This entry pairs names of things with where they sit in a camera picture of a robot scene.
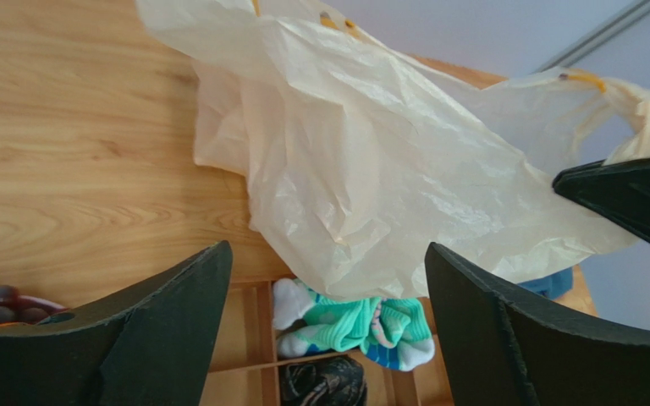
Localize right aluminium frame post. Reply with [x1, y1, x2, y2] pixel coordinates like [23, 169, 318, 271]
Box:
[534, 0, 650, 73]

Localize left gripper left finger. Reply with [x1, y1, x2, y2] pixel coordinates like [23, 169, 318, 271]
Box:
[0, 241, 233, 405]

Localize mint green sock roll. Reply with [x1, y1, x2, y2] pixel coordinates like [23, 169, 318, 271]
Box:
[273, 278, 382, 359]

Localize blue cloth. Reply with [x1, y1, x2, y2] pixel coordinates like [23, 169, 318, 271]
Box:
[519, 267, 573, 300]

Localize black patterned sock roll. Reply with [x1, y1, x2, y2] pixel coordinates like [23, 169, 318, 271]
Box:
[278, 355, 367, 406]

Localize wooden divided tray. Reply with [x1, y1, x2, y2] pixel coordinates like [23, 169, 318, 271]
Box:
[200, 280, 454, 405]

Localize pink plate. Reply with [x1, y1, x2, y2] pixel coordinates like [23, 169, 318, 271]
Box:
[15, 295, 69, 315]

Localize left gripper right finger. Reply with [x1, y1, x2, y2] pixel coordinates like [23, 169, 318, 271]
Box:
[425, 243, 650, 405]

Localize banana print plastic bag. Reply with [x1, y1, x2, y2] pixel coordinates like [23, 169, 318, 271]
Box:
[136, 1, 650, 300]

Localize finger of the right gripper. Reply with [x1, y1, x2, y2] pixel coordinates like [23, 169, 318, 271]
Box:
[552, 158, 650, 244]

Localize teal blue white sock roll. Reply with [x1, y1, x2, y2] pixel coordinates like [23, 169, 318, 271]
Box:
[360, 299, 435, 371]

